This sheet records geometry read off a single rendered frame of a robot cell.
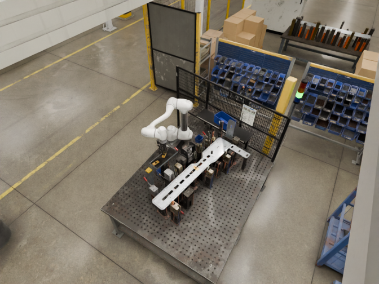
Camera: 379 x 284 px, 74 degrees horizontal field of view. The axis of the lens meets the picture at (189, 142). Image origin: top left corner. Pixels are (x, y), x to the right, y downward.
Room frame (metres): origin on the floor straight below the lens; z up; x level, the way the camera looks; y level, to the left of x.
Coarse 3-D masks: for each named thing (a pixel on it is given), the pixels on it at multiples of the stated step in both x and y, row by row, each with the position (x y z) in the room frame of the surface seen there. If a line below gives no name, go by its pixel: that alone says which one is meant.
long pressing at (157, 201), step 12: (216, 144) 2.39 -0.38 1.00; (228, 144) 2.40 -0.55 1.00; (204, 156) 2.17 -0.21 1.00; (216, 156) 2.18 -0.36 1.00; (192, 168) 1.96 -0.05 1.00; (204, 168) 1.97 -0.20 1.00; (180, 180) 1.77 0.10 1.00; (192, 180) 1.78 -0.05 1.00; (168, 192) 1.60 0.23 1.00; (180, 192) 1.60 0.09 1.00; (156, 204) 1.44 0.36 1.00; (168, 204) 1.44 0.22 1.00
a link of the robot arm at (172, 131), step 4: (168, 128) 2.61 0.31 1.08; (172, 128) 2.60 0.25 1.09; (176, 128) 2.65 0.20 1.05; (168, 132) 2.57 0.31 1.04; (172, 132) 2.56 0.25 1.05; (176, 132) 2.58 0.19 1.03; (168, 136) 2.56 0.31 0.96; (172, 136) 2.55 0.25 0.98; (176, 136) 2.55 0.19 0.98; (168, 140) 2.58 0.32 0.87; (172, 140) 2.57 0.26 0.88
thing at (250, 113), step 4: (244, 104) 2.74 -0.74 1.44; (244, 108) 2.74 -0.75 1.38; (248, 108) 2.70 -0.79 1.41; (252, 108) 2.67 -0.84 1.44; (244, 112) 2.73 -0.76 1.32; (248, 112) 2.69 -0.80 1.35; (252, 112) 2.66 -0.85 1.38; (256, 112) 2.62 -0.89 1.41; (240, 116) 2.76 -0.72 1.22; (244, 116) 2.72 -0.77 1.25; (248, 116) 2.68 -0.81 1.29; (252, 116) 2.65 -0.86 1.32; (240, 120) 2.75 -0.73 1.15; (244, 120) 2.71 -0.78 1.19; (248, 120) 2.67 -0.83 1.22; (252, 120) 2.64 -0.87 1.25; (248, 124) 2.66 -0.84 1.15; (252, 124) 2.63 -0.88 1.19
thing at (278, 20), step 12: (252, 0) 9.05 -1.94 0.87; (264, 0) 8.84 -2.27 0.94; (276, 0) 8.65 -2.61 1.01; (288, 0) 8.47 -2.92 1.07; (300, 0) 8.30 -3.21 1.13; (264, 12) 8.80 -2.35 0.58; (276, 12) 8.60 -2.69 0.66; (288, 12) 8.42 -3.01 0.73; (300, 12) 8.25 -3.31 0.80; (276, 24) 8.55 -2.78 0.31; (288, 24) 8.37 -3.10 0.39
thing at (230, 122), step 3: (231, 120) 2.53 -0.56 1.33; (228, 123) 2.55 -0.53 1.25; (231, 123) 2.53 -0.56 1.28; (234, 123) 2.50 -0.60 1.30; (228, 126) 2.55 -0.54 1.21; (234, 126) 2.50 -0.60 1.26; (228, 129) 2.54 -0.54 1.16; (231, 129) 2.52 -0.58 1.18; (228, 132) 2.54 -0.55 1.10; (231, 132) 2.51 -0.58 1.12; (228, 135) 2.53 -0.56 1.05; (231, 135) 2.51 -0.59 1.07; (231, 138) 2.50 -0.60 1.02
